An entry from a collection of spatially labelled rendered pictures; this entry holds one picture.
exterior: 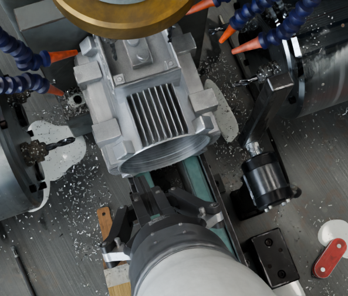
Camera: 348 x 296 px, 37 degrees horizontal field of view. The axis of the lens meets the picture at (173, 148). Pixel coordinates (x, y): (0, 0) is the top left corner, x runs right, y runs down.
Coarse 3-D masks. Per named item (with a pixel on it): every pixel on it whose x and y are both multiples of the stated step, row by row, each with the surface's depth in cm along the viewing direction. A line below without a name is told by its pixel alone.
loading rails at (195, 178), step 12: (192, 156) 93; (204, 156) 92; (180, 168) 98; (192, 168) 92; (204, 168) 91; (132, 180) 91; (192, 180) 92; (204, 180) 92; (216, 180) 101; (132, 192) 90; (192, 192) 92; (204, 192) 91; (216, 192) 90; (156, 216) 90; (228, 228) 89; (228, 240) 89; (240, 252) 88; (252, 264) 98
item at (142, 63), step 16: (160, 32) 78; (128, 48) 76; (144, 48) 75; (160, 48) 77; (112, 64) 76; (128, 64) 76; (144, 64) 76; (160, 64) 76; (176, 64) 73; (112, 80) 72; (128, 80) 76; (144, 80) 73; (160, 80) 75; (176, 80) 77; (128, 96) 76
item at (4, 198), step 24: (0, 72) 84; (0, 96) 74; (24, 96) 80; (0, 120) 71; (24, 120) 87; (0, 144) 69; (24, 144) 77; (0, 168) 70; (24, 168) 74; (0, 192) 72; (24, 192) 73; (0, 216) 76
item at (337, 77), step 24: (240, 0) 89; (288, 0) 74; (336, 0) 74; (264, 24) 81; (312, 24) 74; (336, 24) 74; (288, 48) 76; (312, 48) 74; (336, 48) 75; (264, 72) 81; (312, 72) 75; (336, 72) 77; (288, 96) 82; (312, 96) 78; (336, 96) 81
